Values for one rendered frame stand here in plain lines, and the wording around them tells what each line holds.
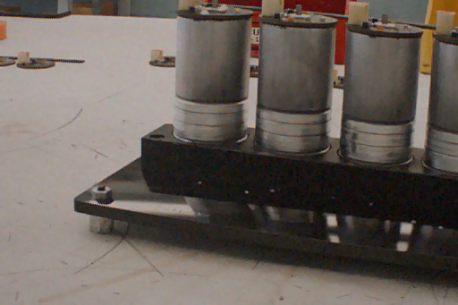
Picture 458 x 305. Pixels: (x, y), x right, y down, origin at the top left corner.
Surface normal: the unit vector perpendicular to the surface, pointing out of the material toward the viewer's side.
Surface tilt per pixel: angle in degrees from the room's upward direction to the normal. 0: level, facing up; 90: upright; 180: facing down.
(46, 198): 0
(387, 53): 90
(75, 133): 0
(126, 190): 0
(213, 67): 90
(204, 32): 90
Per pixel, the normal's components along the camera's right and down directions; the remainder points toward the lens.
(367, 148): -0.44, 0.22
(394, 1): -0.22, 0.24
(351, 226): 0.04, -0.97
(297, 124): 0.06, 0.26
